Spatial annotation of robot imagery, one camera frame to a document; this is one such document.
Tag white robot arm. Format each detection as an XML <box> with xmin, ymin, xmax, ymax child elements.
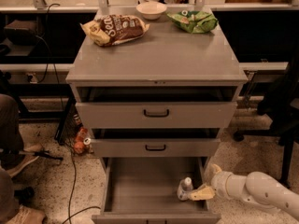
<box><xmin>188</xmin><ymin>164</ymin><xmax>299</xmax><ymax>220</ymax></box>

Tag grey top drawer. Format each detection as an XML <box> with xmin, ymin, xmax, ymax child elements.
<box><xmin>76</xmin><ymin>87</ymin><xmax>236</xmax><ymax>129</ymax></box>

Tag grey middle drawer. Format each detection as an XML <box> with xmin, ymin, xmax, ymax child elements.
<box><xmin>91</xmin><ymin>128</ymin><xmax>221</xmax><ymax>158</ymax></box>

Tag black office chair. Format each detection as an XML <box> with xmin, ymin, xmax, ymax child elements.
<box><xmin>233</xmin><ymin>47</ymin><xmax>299</xmax><ymax>188</ymax></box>

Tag clear plastic bottle white cap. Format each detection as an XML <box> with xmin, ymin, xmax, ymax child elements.
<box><xmin>177</xmin><ymin>177</ymin><xmax>193</xmax><ymax>201</ymax></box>

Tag brown yellow chip bag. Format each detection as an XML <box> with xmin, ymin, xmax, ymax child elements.
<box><xmin>81</xmin><ymin>15</ymin><xmax>150</xmax><ymax>47</ymax></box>

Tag tan shoe upper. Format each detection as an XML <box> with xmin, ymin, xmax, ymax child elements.
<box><xmin>6</xmin><ymin>145</ymin><xmax>44</xmax><ymax>177</ymax></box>

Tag orange cans on floor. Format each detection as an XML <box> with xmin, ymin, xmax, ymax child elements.
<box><xmin>73</xmin><ymin>127</ymin><xmax>90</xmax><ymax>155</ymax></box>

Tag tan shoe lower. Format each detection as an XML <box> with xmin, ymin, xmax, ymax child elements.
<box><xmin>6</xmin><ymin>205</ymin><xmax>46</xmax><ymax>224</ymax></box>

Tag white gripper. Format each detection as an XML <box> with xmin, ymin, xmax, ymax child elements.
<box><xmin>188</xmin><ymin>163</ymin><xmax>233</xmax><ymax>201</ymax></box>

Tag black floor cable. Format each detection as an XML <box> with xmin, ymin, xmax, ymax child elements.
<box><xmin>60</xmin><ymin>140</ymin><xmax>102</xmax><ymax>224</ymax></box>

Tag person leg brown trousers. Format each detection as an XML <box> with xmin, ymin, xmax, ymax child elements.
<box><xmin>0</xmin><ymin>93</ymin><xmax>25</xmax><ymax>224</ymax></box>

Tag grey drawer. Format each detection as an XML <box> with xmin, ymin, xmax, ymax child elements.
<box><xmin>76</xmin><ymin>87</ymin><xmax>236</xmax><ymax>129</ymax></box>
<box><xmin>91</xmin><ymin>128</ymin><xmax>221</xmax><ymax>158</ymax></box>
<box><xmin>92</xmin><ymin>157</ymin><xmax>221</xmax><ymax>224</ymax></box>

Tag green snack bag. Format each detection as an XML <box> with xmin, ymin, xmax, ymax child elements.
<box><xmin>166</xmin><ymin>10</ymin><xmax>218</xmax><ymax>34</ymax></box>

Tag grey metal drawer cabinet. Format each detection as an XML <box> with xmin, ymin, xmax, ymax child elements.
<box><xmin>65</xmin><ymin>5</ymin><xmax>249</xmax><ymax>224</ymax></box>

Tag white ceramic bowl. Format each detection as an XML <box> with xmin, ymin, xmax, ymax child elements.
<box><xmin>136</xmin><ymin>1</ymin><xmax>167</xmax><ymax>21</ymax></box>

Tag tan shoe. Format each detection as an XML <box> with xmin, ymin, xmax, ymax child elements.
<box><xmin>6</xmin><ymin>205</ymin><xmax>46</xmax><ymax>224</ymax></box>
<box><xmin>6</xmin><ymin>145</ymin><xmax>44</xmax><ymax>177</ymax></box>

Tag black box on shelf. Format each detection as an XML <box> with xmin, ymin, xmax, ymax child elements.
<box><xmin>4</xmin><ymin>20</ymin><xmax>38</xmax><ymax>46</ymax></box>

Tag grey bottom drawer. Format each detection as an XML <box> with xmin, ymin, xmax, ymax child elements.
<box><xmin>92</xmin><ymin>157</ymin><xmax>221</xmax><ymax>224</ymax></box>

